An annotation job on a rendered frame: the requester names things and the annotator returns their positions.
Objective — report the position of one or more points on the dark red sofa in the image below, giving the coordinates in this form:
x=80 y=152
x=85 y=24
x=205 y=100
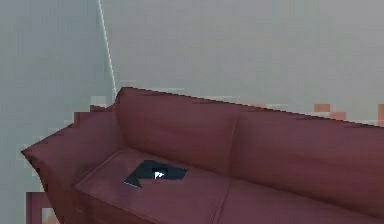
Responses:
x=273 y=156

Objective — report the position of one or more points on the black laptop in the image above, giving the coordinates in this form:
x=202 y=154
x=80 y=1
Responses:
x=150 y=171

